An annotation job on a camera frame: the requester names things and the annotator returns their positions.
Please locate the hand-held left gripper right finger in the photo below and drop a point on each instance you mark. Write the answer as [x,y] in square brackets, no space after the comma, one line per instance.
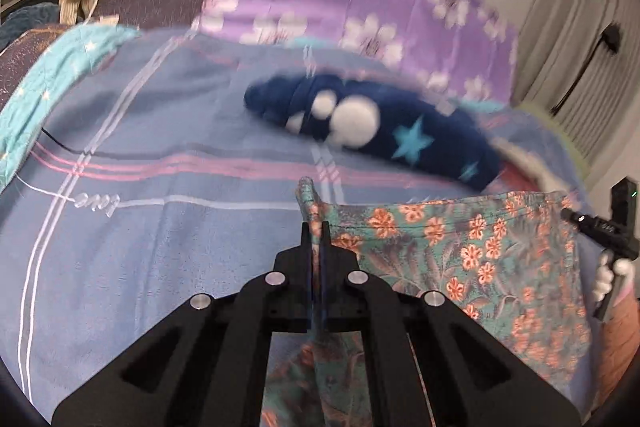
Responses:
[340,267]

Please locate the black floor lamp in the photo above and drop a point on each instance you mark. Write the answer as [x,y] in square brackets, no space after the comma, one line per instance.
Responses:
[611,38]

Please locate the green pillow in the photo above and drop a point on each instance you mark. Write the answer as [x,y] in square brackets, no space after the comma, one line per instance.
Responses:
[560,132]

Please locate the teal star print cloth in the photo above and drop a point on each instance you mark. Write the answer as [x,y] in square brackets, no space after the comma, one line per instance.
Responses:
[60,72]

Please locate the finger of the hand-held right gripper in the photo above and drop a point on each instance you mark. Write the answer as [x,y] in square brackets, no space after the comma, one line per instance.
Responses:
[582,224]

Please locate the navy star print fleece garment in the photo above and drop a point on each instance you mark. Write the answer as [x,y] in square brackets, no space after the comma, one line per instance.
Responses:
[400,127]

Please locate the white pleated curtain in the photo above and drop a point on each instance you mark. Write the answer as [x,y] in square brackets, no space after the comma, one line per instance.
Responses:
[575,32]

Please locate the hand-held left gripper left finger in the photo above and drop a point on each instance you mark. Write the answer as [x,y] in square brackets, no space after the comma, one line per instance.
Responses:
[295,267]

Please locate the blue knitted blanket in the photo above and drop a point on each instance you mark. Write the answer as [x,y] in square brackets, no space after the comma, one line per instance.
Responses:
[30,24]

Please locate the pink folded garment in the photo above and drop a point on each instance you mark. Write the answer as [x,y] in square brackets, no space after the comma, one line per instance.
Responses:
[517,177]

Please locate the person's right forearm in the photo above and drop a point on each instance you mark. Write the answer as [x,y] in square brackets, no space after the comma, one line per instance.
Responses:
[620,347]

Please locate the dark deer print cushion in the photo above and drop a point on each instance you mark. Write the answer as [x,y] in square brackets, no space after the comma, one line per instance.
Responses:
[25,57]

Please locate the beige folded garment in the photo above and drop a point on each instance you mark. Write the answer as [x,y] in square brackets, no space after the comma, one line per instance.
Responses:
[540,167]

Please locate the person's right hand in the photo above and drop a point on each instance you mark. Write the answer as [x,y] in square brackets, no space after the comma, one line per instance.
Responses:
[605,282]

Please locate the teal orange floral garment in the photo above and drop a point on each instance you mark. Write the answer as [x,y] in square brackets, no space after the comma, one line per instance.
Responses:
[475,257]

